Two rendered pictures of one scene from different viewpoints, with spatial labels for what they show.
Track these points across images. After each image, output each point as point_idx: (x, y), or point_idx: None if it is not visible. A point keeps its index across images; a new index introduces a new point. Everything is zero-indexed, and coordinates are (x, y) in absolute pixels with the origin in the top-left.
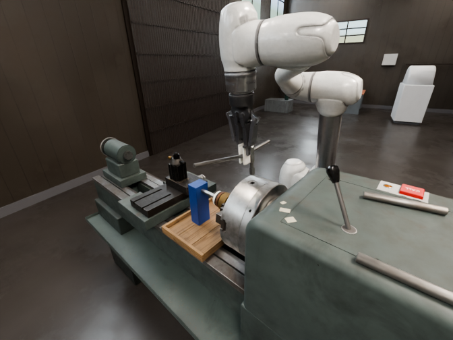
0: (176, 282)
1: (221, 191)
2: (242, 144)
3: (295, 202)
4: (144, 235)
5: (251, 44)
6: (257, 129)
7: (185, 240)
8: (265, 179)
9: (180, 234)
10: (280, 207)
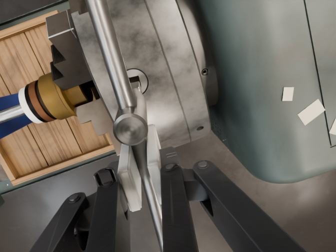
0: None
1: (30, 102)
2: (134, 191)
3: (307, 65)
4: None
5: None
6: (273, 220)
7: (65, 154)
8: (121, 17)
9: (45, 157)
10: (296, 114)
